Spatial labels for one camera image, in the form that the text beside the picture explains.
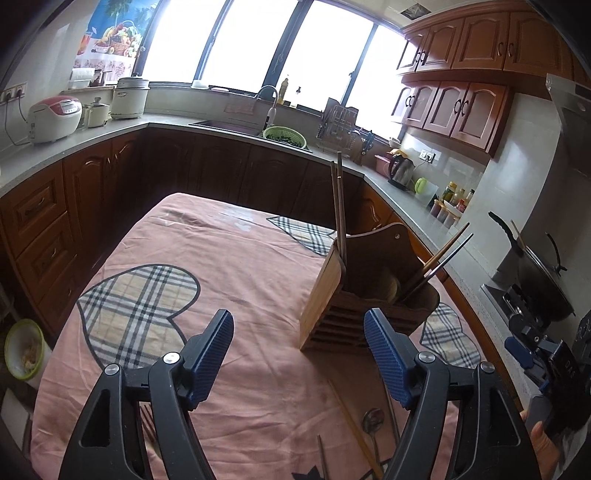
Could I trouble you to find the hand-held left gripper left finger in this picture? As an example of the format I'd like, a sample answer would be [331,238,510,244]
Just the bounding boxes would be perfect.
[58,309,235,480]

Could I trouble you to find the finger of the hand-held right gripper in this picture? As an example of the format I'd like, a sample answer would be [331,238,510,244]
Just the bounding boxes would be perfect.
[504,325,561,370]
[526,364,552,395]

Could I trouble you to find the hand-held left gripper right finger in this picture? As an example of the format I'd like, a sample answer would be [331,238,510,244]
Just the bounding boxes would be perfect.
[363,308,541,480]

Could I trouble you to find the metal chopstick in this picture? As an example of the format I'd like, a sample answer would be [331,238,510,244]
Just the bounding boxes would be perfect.
[383,385,402,446]

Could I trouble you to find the wooden utensil holder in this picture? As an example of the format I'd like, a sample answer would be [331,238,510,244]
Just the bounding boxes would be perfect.
[299,222,440,354]

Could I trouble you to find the dark chopstick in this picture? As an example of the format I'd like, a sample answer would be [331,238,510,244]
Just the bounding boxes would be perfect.
[401,233,475,305]
[316,434,329,480]

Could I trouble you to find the light wooden chopstick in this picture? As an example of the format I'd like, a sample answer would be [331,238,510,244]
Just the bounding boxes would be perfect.
[406,222,471,301]

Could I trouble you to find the person's right hand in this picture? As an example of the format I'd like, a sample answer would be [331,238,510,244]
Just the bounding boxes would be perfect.
[519,410,568,470]

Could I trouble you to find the gas stove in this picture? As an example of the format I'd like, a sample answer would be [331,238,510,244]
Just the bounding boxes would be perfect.
[482,281,568,352]

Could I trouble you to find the metal spoon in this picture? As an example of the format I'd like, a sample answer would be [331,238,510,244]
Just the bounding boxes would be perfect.
[361,408,386,472]

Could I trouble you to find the black wok with lid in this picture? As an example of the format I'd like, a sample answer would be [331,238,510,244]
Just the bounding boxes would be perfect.
[488,211,575,324]

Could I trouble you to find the pink plaid-heart tablecloth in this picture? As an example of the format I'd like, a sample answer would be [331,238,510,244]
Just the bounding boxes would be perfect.
[30,191,513,480]

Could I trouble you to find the seasoning jars set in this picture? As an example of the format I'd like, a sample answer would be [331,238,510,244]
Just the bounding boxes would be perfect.
[431,182,476,229]

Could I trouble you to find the steel electric kettle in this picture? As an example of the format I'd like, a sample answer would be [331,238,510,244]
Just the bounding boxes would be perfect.
[387,154,415,191]

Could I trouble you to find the green rimmed white bin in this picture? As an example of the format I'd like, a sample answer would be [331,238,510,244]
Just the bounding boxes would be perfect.
[4,319,47,381]

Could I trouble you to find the wooden lower cabinets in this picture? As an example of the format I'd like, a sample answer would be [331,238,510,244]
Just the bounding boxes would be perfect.
[0,127,462,342]

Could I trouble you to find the wooden cabinets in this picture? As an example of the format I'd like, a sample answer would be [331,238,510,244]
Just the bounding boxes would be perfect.
[392,9,578,160]
[0,127,462,342]

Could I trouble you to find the dish rack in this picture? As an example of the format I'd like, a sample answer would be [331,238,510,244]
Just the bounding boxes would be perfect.
[316,97,370,160]

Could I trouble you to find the kitchen sink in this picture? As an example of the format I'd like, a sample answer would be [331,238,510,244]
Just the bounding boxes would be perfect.
[189,119,269,138]

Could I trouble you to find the range hood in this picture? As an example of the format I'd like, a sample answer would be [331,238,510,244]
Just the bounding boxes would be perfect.
[545,73,591,176]

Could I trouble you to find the green colander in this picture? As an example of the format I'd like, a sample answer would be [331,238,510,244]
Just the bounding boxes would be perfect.
[262,127,308,149]

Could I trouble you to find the grey kitchen countertop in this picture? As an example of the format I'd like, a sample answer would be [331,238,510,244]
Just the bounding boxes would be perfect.
[0,111,532,393]

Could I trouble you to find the metal faucet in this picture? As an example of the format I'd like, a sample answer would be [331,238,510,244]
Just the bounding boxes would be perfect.
[255,85,280,134]

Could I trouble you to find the small white pot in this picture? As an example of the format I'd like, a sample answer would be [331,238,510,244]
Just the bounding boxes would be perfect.
[83,98,112,128]

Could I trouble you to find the large white cooker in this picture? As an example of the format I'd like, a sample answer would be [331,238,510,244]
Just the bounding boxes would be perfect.
[110,76,151,121]

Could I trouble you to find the white red rice cooker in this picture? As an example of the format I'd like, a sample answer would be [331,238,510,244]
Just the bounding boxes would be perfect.
[28,96,83,144]

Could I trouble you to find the wooden upper cabinets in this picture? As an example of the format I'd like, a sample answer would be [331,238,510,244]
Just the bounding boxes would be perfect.
[392,9,578,160]

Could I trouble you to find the kitchen window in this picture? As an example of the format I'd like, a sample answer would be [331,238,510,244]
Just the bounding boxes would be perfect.
[139,0,416,121]

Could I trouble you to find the black power cable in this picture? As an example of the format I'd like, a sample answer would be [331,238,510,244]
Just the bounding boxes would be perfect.
[4,99,35,147]

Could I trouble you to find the tropical fruit wall poster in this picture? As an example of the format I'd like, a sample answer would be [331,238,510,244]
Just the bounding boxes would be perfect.
[74,0,160,75]

